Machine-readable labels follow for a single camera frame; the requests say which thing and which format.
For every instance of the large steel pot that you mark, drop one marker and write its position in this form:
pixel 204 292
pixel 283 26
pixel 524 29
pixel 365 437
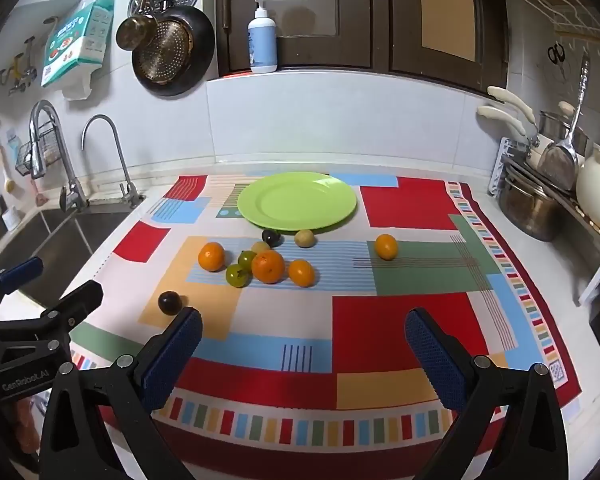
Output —
pixel 530 210

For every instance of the colourful patterned tablecloth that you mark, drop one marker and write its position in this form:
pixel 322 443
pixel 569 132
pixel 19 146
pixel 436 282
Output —
pixel 395 320

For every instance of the white blue pump bottle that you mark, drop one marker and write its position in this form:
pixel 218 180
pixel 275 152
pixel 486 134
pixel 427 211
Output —
pixel 262 45

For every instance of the dark purple plum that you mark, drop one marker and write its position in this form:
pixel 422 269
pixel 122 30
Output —
pixel 271 236
pixel 170 303

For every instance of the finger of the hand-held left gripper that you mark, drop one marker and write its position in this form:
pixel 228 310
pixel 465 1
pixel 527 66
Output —
pixel 77 302
pixel 20 271

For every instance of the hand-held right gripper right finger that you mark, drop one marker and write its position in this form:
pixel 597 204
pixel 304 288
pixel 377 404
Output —
pixel 435 360

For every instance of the small orange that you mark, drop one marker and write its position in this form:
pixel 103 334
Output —
pixel 212 256
pixel 301 272
pixel 386 246

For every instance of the gold colander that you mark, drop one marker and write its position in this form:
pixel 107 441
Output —
pixel 167 50

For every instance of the teal bag dispenser box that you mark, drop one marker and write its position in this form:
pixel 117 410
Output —
pixel 75 35

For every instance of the dark brown cabinet door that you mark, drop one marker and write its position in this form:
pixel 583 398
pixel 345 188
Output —
pixel 360 10
pixel 405 10

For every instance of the tan round fruit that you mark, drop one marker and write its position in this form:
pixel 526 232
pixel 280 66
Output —
pixel 305 238
pixel 260 246

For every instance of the green plum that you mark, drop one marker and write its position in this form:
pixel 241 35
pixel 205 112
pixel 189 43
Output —
pixel 236 275
pixel 245 258

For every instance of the white plastic rack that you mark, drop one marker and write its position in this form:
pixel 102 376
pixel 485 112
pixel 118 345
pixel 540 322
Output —
pixel 497 175

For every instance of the steel dish rack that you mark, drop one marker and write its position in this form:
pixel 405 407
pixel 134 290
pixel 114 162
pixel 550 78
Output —
pixel 580 240

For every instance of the large orange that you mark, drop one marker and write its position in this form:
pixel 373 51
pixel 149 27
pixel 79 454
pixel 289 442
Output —
pixel 268 266

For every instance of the steel sink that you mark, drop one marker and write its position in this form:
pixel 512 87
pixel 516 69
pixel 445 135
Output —
pixel 55 245

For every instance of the steel skimmer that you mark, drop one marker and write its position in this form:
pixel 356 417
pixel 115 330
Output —
pixel 560 165

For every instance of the small brass ladle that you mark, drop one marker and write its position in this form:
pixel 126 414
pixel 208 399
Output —
pixel 132 34

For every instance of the green plate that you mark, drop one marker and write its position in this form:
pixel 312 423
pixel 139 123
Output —
pixel 300 202

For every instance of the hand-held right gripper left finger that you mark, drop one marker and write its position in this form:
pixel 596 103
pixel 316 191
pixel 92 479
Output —
pixel 172 355

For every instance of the small steel pot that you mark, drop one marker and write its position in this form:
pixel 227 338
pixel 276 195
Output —
pixel 550 127

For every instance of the hanging metal kitchen tool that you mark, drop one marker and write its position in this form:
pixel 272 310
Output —
pixel 19 67

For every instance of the tall chrome pull-down faucet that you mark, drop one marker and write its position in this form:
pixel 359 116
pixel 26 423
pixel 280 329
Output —
pixel 72 190

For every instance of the black scissors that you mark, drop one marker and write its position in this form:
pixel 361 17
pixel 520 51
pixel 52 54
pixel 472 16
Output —
pixel 556 55

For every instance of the thin gooseneck faucet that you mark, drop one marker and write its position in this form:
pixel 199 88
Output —
pixel 125 170

